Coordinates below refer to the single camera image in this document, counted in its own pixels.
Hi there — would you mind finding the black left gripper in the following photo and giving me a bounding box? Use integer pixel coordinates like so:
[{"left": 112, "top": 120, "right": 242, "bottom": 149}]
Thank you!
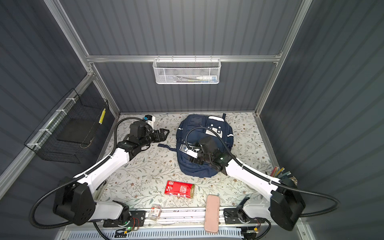
[{"left": 139, "top": 128, "right": 169, "bottom": 149}]

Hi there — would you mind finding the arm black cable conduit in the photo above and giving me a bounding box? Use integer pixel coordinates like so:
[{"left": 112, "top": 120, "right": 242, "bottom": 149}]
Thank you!
[
  {"left": 184, "top": 127, "right": 341, "bottom": 218},
  {"left": 28, "top": 116, "right": 148, "bottom": 230}
]

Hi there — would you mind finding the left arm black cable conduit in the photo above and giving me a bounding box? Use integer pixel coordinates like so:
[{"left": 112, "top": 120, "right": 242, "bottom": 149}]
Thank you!
[{"left": 28, "top": 116, "right": 148, "bottom": 230}]

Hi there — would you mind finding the white wire mesh basket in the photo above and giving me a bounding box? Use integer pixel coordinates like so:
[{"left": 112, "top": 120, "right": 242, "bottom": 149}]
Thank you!
[{"left": 153, "top": 59, "right": 222, "bottom": 85}]

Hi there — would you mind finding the red snack packet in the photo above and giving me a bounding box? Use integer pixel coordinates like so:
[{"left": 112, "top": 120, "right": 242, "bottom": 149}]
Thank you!
[{"left": 165, "top": 181, "right": 195, "bottom": 199}]

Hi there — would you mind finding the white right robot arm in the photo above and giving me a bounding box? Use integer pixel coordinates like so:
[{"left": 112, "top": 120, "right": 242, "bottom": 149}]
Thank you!
[{"left": 179, "top": 136, "right": 306, "bottom": 231}]

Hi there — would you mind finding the navy blue student backpack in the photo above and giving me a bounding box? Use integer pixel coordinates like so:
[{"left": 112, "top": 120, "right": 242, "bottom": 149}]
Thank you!
[{"left": 158, "top": 114, "right": 234, "bottom": 178}]

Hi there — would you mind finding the white marker in basket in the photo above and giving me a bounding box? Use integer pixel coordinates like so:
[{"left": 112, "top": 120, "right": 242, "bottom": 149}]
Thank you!
[{"left": 196, "top": 76, "right": 217, "bottom": 83}]

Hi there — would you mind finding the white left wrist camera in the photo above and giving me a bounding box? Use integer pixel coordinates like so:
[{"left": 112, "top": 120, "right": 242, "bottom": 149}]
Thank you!
[{"left": 143, "top": 115, "right": 156, "bottom": 128}]

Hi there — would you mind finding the small clear eraser box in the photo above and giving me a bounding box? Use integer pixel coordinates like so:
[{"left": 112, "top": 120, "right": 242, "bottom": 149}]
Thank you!
[{"left": 148, "top": 204, "right": 162, "bottom": 222}]

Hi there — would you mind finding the pink cup with pencils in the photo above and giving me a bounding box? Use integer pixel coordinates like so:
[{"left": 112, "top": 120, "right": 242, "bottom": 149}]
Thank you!
[{"left": 270, "top": 167, "right": 298, "bottom": 185}]

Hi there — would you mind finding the black wire wall basket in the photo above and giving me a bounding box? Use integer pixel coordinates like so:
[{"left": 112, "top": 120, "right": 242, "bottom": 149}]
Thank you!
[{"left": 25, "top": 90, "right": 109, "bottom": 164}]

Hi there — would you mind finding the pink pencil case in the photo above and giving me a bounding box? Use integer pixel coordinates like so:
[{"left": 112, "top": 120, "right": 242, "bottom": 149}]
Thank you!
[{"left": 204, "top": 195, "right": 220, "bottom": 234}]

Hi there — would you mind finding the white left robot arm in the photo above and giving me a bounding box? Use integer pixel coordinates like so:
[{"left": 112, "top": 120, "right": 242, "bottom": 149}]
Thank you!
[{"left": 53, "top": 120, "right": 170, "bottom": 226}]

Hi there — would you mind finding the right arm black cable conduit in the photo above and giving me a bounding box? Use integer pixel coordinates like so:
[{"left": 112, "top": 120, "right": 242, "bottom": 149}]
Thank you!
[{"left": 184, "top": 127, "right": 341, "bottom": 218}]

